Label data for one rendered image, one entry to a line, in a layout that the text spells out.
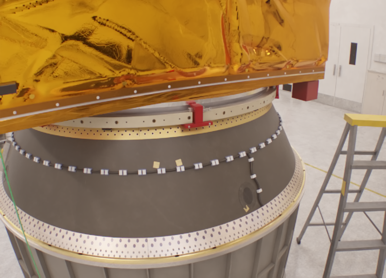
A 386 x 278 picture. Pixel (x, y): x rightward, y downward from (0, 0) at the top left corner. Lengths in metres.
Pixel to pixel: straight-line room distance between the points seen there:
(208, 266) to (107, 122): 0.79
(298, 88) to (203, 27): 1.03
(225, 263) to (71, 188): 0.80
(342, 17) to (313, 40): 7.20
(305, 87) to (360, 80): 6.77
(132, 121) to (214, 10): 0.59
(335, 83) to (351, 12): 2.08
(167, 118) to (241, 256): 0.76
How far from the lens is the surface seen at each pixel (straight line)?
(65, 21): 1.03
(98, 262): 1.32
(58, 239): 1.43
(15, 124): 1.09
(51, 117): 1.10
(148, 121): 1.23
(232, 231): 1.38
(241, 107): 1.41
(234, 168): 1.40
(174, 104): 1.27
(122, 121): 1.24
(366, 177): 2.73
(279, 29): 1.64
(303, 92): 2.09
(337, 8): 9.19
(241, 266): 1.59
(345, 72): 8.98
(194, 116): 1.26
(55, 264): 1.59
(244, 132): 1.47
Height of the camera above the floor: 2.06
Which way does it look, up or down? 20 degrees down
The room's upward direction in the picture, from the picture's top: straight up
